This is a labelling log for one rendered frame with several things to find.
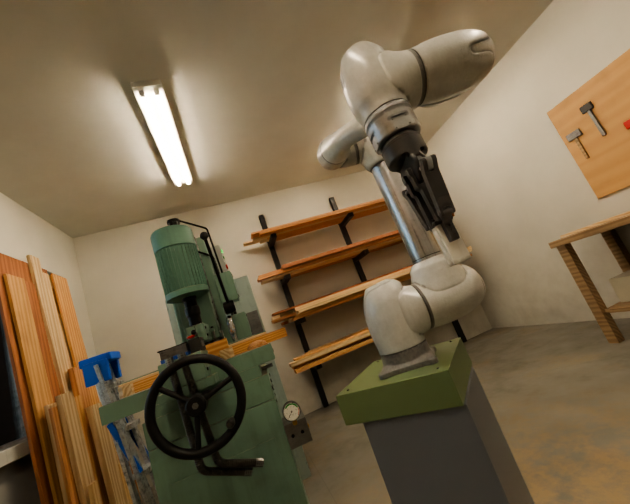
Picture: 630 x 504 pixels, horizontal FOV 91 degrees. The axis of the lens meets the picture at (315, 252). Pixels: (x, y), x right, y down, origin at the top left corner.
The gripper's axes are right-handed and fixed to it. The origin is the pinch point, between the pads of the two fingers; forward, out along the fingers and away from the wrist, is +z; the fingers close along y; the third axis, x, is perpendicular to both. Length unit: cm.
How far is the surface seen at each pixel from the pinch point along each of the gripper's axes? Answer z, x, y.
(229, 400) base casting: 16, -66, -68
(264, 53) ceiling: -179, 2, -119
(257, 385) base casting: 15, -55, -70
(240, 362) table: 5, -58, -69
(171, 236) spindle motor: -53, -72, -72
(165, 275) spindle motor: -38, -79, -73
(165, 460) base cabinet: 26, -89, -64
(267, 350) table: 5, -48, -71
